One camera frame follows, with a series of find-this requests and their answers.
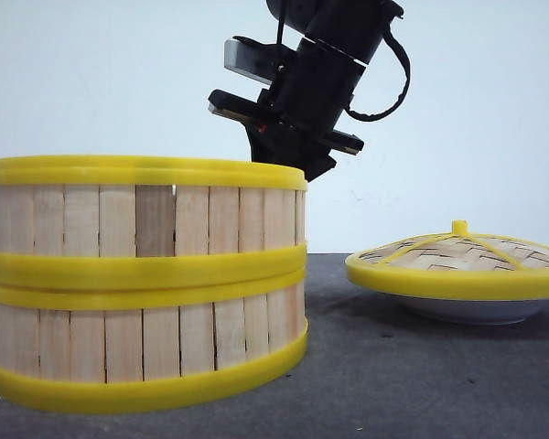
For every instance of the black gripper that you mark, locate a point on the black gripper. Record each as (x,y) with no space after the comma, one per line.
(292,122)

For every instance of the woven bamboo steamer lid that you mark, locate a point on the woven bamboo steamer lid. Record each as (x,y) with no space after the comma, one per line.
(458,265)

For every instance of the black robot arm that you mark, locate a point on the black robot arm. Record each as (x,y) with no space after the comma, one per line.
(355,28)

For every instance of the white plate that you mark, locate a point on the white plate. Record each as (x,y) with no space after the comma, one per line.
(474,312)

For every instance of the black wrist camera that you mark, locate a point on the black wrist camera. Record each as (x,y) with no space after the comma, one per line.
(255,60)

